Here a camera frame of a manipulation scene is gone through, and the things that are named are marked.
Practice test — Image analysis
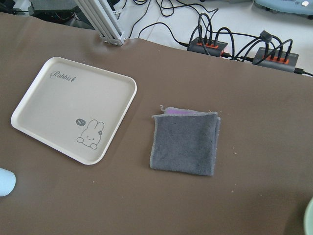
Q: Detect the blue teach pendant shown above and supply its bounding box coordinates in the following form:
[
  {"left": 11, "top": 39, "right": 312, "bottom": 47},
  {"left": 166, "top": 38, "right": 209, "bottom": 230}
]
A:
[{"left": 254, "top": 0, "right": 313, "bottom": 18}]

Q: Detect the grey folded cloth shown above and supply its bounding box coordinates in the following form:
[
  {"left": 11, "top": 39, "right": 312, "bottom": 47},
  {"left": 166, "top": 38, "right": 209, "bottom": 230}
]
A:
[{"left": 150, "top": 107, "right": 221, "bottom": 176}]

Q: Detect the aluminium frame post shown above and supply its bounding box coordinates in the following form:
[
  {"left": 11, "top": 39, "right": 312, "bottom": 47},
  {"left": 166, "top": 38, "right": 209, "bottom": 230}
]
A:
[{"left": 75, "top": 0, "right": 128, "bottom": 46}]

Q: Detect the black usb hub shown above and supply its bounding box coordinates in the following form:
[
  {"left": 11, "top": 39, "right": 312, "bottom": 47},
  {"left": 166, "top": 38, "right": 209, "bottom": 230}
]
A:
[
  {"left": 187, "top": 37, "right": 228, "bottom": 57},
  {"left": 252, "top": 47, "right": 299, "bottom": 72}
]

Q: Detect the green ceramic bowl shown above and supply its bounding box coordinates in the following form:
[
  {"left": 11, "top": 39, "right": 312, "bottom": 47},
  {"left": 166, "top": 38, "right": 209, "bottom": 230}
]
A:
[{"left": 303, "top": 198, "right": 313, "bottom": 235}]

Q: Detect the cream rabbit tray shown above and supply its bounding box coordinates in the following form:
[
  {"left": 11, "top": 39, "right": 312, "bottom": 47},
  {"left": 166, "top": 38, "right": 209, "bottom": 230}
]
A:
[{"left": 11, "top": 57, "right": 137, "bottom": 165}]

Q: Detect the light blue plastic cup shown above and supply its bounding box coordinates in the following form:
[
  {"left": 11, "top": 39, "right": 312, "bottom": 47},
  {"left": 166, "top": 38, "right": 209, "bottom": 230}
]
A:
[{"left": 0, "top": 168, "right": 16, "bottom": 197}]

